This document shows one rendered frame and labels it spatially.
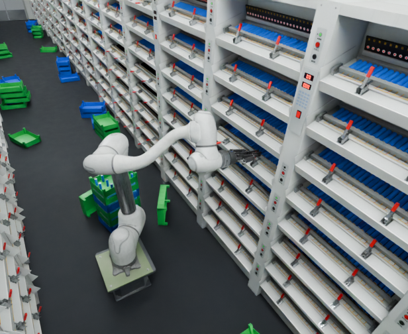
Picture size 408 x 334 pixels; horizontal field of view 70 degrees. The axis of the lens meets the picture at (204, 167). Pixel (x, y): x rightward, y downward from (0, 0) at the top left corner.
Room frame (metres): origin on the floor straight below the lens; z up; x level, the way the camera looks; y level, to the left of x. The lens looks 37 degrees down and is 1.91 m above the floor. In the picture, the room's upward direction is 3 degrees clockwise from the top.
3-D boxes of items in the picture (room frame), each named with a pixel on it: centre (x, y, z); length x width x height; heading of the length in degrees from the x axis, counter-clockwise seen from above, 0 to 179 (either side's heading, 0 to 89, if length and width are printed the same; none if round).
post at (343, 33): (1.20, -0.47, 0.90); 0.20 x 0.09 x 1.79; 125
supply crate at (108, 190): (1.74, 0.69, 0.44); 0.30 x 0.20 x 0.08; 139
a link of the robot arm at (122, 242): (1.18, 0.49, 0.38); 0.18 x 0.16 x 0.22; 174
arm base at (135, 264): (1.15, 0.48, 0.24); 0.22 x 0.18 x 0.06; 25
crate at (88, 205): (1.86, 0.91, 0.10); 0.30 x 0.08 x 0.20; 144
